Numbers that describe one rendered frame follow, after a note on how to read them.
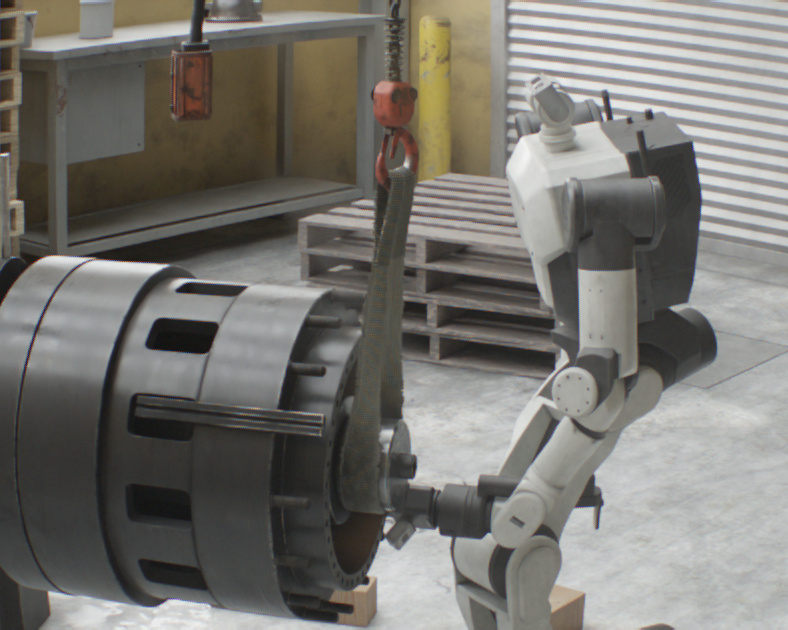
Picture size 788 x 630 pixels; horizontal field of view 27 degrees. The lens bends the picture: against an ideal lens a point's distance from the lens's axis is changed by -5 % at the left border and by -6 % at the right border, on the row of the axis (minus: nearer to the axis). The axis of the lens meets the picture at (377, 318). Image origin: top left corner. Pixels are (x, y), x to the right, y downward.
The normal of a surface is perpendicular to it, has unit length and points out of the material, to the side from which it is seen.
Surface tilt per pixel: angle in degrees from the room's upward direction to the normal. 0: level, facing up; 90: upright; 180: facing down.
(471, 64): 90
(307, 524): 99
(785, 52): 60
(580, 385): 86
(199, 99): 90
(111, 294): 21
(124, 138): 90
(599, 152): 15
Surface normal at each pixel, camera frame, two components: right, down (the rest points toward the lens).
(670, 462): 0.00, -0.97
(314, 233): 0.87, 0.13
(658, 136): -0.21, -0.90
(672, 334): 0.52, 0.22
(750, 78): -0.58, -0.33
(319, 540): -0.26, 0.50
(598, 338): -0.55, 0.13
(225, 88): 0.74, 0.18
